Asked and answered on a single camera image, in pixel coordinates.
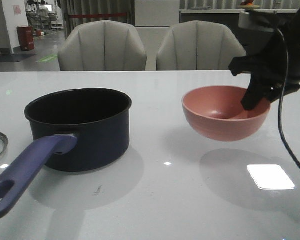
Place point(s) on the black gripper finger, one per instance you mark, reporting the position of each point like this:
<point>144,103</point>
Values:
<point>277,92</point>
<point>255,92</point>

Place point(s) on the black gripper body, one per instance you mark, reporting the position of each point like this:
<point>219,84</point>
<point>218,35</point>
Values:
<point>280,57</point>

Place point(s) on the pink bowl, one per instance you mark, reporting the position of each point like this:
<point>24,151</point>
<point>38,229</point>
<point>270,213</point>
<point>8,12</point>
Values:
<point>216,113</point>

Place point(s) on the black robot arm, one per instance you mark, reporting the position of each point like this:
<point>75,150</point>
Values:
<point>275,70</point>

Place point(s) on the dark counter with white top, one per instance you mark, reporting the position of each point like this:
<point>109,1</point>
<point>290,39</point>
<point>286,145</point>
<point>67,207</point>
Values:
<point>252,41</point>

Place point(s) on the fruit plate on counter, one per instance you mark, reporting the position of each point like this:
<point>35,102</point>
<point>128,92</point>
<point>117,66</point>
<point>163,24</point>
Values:
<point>248,5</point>

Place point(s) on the right grey upholstered chair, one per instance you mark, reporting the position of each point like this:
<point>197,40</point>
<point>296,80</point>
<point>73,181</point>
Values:
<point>198,45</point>

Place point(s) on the grey upholstered chair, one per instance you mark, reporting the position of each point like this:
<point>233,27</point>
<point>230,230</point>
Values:
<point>198,45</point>
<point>103,46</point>

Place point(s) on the white pillar cabinet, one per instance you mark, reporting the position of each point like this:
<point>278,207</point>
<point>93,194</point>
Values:
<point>152,20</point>

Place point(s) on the red barrier belt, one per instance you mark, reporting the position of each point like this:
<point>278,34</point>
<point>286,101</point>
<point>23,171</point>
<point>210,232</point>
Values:
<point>98,16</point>

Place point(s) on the left grey upholstered chair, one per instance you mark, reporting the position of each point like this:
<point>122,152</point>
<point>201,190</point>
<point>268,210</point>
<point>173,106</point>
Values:
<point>103,46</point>

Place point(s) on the seated person in white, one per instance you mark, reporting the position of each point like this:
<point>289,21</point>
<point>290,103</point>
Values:
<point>43,8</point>

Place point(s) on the red bin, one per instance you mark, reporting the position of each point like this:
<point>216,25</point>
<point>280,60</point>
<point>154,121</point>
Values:
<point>25,37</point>

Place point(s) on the dark blue saucepan purple handle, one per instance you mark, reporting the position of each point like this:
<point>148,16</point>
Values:
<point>73,130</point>

